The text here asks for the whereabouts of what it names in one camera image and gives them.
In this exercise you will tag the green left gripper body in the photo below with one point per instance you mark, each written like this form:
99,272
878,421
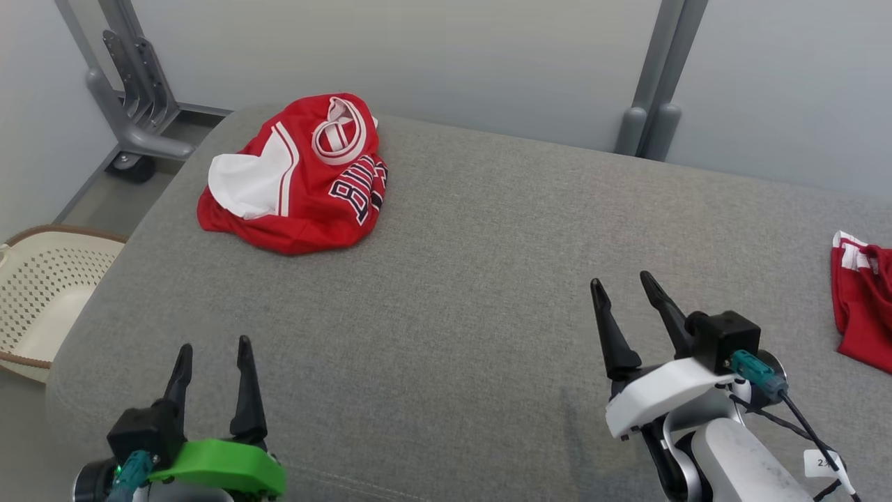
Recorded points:
223,467

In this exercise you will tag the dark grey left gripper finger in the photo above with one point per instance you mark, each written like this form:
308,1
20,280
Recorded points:
249,404
180,383

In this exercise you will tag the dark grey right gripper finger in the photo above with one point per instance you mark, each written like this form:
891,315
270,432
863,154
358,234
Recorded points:
672,317
617,348

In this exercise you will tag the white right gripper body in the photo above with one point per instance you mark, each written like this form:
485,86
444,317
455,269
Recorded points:
655,394

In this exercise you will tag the red shorts with white stripes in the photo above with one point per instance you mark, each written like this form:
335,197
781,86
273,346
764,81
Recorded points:
864,307

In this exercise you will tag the red Bulls basketball jersey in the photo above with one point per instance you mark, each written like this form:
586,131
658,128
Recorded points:
300,202

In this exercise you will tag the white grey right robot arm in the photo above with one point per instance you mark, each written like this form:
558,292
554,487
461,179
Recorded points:
739,467

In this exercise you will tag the cream perforated laundry basket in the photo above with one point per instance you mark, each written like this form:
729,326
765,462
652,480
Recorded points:
42,341

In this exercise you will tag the black caster wheel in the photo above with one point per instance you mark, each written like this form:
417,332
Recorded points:
132,169

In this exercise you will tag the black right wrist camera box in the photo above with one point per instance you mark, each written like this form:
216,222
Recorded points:
725,338

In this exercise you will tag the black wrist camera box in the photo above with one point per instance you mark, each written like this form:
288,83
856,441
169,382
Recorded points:
146,432
725,338

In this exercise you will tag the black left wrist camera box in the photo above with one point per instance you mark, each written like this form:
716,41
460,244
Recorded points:
146,432

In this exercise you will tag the grey metal frame stand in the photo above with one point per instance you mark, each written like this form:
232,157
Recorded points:
150,143

